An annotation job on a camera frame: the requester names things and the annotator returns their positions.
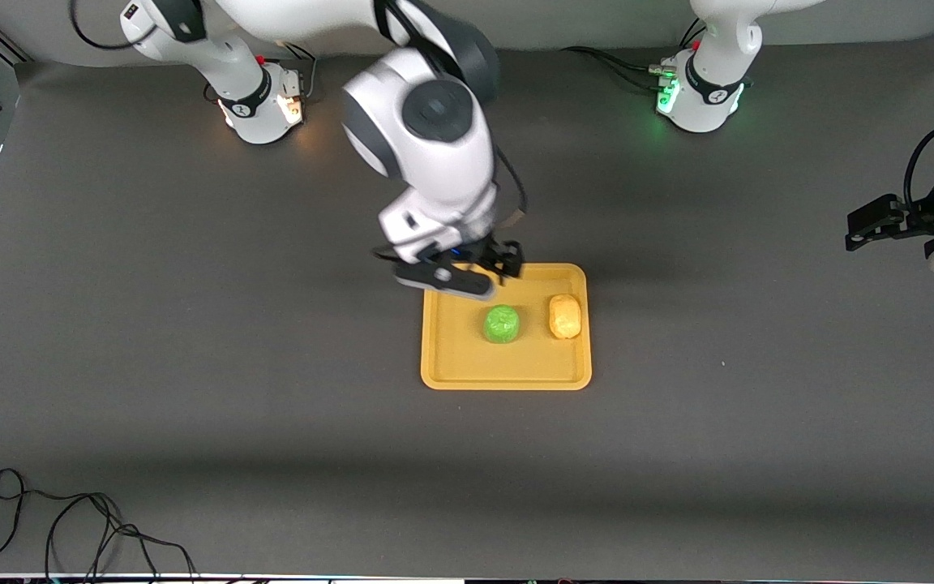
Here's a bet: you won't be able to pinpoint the black left base cables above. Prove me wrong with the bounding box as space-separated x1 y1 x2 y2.
560 46 672 92

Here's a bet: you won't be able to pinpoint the thin black loose cable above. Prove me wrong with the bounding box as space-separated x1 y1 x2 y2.
0 468 197 582

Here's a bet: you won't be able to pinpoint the green apple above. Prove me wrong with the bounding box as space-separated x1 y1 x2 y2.
482 304 521 345

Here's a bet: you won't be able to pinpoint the yellow plastic tray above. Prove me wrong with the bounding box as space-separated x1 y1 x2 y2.
421 262 593 392

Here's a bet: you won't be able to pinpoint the black base cables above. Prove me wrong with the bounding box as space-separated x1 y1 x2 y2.
560 46 672 92
271 39 319 102

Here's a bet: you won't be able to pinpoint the black right base cables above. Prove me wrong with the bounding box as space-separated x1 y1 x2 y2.
271 39 319 102

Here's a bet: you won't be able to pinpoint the dark grey table mat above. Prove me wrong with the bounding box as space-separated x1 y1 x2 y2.
0 28 934 578

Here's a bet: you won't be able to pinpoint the yellow potato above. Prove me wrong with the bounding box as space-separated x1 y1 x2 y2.
548 294 582 340

